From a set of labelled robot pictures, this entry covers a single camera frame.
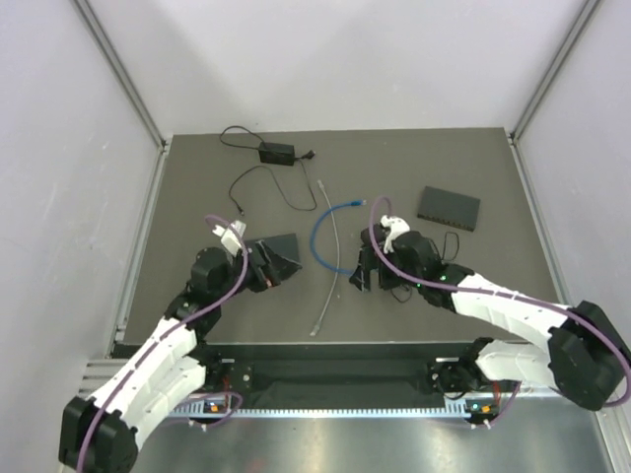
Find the aluminium left corner post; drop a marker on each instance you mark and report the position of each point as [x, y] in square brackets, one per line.
[97, 32]

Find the aluminium frame rail front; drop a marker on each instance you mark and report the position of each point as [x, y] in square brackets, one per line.
[99, 371]

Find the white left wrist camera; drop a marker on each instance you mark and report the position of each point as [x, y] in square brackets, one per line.
[230, 237]

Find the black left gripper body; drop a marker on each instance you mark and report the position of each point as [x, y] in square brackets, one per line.
[256, 278]

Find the black left power adapter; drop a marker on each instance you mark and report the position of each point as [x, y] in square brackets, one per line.
[276, 154]

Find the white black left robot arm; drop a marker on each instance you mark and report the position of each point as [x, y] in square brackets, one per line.
[105, 431]

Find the aluminium right corner post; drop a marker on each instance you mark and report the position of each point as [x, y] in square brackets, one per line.
[559, 58]

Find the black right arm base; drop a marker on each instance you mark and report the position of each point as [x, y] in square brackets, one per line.
[453, 377]

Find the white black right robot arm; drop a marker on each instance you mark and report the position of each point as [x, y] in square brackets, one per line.
[574, 350]

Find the black network switch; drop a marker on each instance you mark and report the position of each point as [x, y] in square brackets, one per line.
[449, 208]
[286, 245]

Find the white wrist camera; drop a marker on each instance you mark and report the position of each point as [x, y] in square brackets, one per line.
[394, 227]
[230, 237]

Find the aluminium corner post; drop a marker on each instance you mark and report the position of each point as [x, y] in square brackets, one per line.
[97, 32]
[559, 58]

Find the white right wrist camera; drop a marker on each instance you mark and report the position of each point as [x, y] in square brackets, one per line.
[394, 227]

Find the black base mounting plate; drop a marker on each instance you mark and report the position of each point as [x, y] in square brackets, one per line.
[259, 374]

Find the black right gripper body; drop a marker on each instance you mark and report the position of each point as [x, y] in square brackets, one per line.
[388, 277]

